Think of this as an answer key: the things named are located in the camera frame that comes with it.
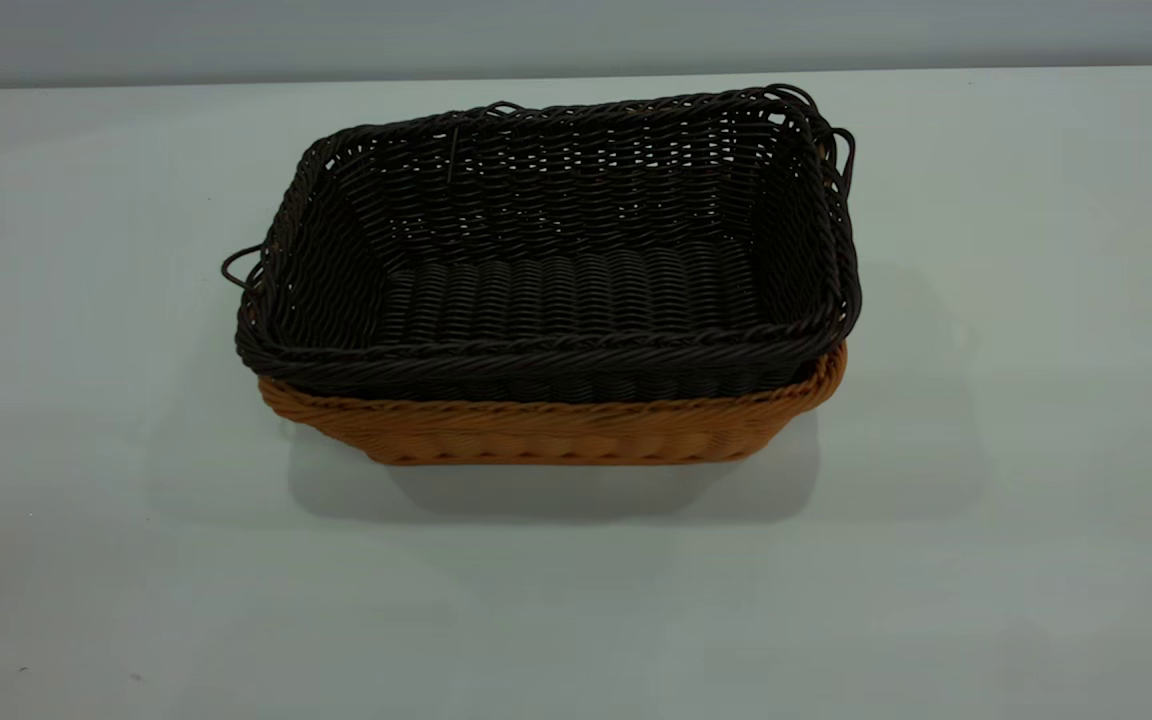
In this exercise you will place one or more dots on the dark brown wicker basket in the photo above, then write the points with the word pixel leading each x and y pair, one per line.
pixel 556 290

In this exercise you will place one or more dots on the orange-brown wicker basket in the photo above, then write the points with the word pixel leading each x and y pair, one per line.
pixel 556 432

